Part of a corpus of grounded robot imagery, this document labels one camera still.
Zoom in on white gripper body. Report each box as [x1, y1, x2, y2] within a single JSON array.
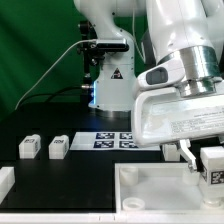
[[131, 87, 224, 146]]

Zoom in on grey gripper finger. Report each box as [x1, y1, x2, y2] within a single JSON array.
[[178, 139, 197, 172]]

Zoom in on white square tabletop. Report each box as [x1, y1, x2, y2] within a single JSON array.
[[115, 163, 224, 213]]

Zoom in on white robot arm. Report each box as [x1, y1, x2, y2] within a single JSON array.
[[73, 0, 224, 171]]

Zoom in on white tag sheet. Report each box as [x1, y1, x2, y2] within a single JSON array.
[[70, 132, 160, 151]]

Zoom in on white obstacle block left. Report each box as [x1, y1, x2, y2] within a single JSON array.
[[0, 167, 15, 204]]

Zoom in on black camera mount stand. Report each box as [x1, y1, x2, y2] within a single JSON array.
[[77, 20, 129, 88]]

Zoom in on black cable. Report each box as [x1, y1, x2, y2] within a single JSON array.
[[16, 86, 84, 109]]

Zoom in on white cable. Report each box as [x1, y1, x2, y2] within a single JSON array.
[[14, 39, 98, 111]]

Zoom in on white front rail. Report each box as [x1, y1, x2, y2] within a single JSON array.
[[0, 213, 224, 224]]

